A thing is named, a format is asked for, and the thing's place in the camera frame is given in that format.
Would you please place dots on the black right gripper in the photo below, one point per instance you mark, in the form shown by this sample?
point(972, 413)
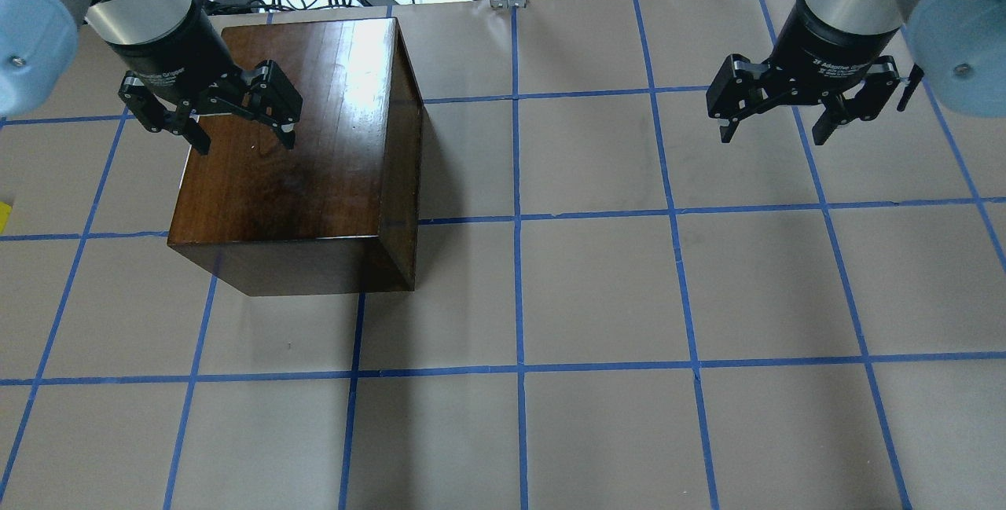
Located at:
point(824, 52)

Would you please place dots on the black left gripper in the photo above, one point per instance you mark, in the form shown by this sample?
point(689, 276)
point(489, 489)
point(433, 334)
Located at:
point(174, 56)

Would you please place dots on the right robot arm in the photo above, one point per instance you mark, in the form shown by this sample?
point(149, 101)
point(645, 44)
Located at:
point(958, 45)

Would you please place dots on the dark wooden drawer cabinet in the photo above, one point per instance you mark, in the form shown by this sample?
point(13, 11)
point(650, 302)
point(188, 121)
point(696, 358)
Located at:
point(338, 212)

